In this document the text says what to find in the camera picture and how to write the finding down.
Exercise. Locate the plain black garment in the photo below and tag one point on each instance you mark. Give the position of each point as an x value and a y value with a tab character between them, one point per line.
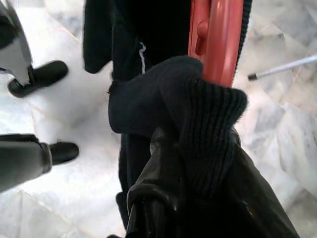
148	99

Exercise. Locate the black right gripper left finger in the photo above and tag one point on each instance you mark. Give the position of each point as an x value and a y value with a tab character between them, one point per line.
158	215

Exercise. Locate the red plastic hanger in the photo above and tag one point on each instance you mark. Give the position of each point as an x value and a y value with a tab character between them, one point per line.
220	37

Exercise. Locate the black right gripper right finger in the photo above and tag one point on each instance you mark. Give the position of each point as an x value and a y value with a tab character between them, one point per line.
247	213

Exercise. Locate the metal clothes rack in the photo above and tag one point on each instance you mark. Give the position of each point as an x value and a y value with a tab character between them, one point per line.
284	66

